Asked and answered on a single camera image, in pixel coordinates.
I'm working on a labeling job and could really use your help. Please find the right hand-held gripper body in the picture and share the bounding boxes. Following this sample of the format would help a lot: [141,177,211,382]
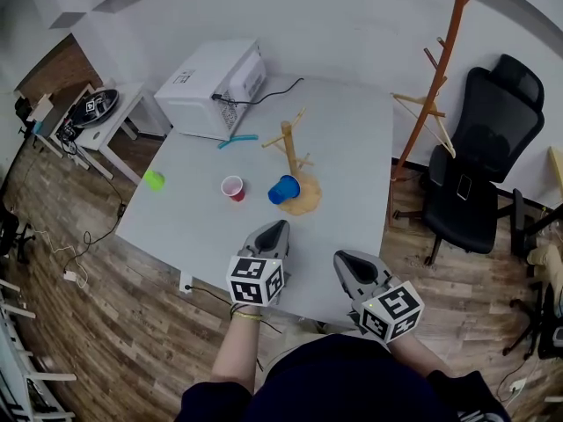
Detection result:
[349,274,426,345]

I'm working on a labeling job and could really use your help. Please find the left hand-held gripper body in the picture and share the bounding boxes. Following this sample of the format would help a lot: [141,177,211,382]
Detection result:
[226,248,292,308]

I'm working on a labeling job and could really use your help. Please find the wooden mug tree stand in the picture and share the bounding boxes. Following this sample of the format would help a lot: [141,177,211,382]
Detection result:
[262,106,323,216]

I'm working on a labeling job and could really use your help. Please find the blue plastic cup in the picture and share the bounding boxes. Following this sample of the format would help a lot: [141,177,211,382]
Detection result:
[267,174,302,205]

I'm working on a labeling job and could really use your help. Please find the red plastic cup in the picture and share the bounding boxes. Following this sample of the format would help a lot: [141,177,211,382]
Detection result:
[220,175,246,203]

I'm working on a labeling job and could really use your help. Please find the green plastic cup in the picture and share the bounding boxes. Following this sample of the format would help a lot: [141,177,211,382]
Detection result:
[143,170,166,192]

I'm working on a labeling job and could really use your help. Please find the person's left forearm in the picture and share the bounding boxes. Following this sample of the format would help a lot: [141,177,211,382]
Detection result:
[210,305,260,395]

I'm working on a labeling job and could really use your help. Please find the person's right forearm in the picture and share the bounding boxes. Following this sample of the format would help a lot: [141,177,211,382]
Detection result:
[386,336,454,377]

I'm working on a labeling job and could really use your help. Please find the person's beige trousers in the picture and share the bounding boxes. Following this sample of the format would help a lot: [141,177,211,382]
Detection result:
[263,323,329,377]

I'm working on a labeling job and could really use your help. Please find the person in dark shirt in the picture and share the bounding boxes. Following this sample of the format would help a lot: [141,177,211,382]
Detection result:
[175,334,511,422]

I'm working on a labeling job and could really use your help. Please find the black office chair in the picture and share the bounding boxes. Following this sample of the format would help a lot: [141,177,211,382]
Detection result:
[503,279,563,360]
[420,54,545,266]
[15,97,35,139]
[0,208,36,263]

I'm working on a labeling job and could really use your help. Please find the smartphone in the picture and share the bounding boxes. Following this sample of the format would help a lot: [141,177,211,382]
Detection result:
[456,173,473,201]

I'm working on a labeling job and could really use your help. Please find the white microwave oven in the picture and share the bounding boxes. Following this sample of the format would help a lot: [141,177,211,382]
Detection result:
[153,38,267,142]

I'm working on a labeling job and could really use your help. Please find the beige fabric bundle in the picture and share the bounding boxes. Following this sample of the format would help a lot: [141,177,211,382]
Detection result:
[527,244,563,302]

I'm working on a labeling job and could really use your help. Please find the wooden clothes hanger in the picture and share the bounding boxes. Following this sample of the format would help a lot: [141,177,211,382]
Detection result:
[391,92,457,158]

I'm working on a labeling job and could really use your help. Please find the small white side table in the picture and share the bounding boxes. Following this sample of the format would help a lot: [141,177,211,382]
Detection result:
[50,82,171,179]

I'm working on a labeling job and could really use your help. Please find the light wooden desk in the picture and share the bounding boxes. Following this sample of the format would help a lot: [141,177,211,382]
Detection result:
[547,145,563,193]

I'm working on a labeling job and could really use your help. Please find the white table frames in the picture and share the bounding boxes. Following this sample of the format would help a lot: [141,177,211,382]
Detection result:
[0,279,76,422]

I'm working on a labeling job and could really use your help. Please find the black floor cable with adapter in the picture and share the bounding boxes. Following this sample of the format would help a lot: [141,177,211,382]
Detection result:
[83,169,128,258]

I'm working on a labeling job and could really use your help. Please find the black microwave power cable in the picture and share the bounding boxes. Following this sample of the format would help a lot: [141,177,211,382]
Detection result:
[211,76,305,106]

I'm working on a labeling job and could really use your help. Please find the white floor cable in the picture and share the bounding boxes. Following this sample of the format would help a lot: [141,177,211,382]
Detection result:
[33,230,89,289]

